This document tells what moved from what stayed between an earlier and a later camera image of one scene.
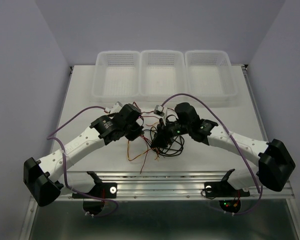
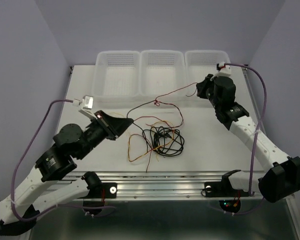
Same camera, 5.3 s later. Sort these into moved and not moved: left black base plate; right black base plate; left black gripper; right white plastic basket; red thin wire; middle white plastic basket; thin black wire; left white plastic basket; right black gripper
Moved: red thin wire; left black gripper; thin black wire; right black gripper
Not moved: left black base plate; right black base plate; middle white plastic basket; right white plastic basket; left white plastic basket
